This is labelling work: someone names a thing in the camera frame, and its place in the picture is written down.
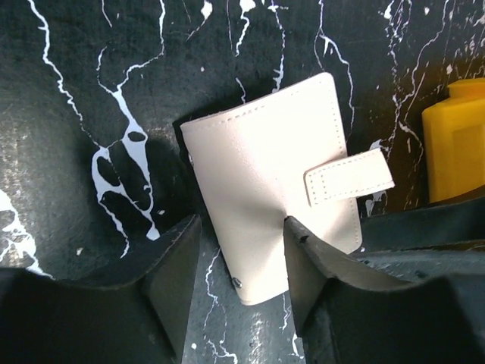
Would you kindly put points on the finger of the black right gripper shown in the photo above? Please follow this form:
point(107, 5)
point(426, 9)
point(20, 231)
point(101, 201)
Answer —
point(427, 242)

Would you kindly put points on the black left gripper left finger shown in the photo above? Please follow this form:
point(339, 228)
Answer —
point(134, 310)

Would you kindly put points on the beige leather card holder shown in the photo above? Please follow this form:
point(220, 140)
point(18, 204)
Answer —
point(278, 156)

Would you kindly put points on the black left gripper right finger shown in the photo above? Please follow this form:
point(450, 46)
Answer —
point(409, 306)

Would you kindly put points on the small yellow card bin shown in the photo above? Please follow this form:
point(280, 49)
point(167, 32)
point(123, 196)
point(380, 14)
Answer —
point(454, 141)

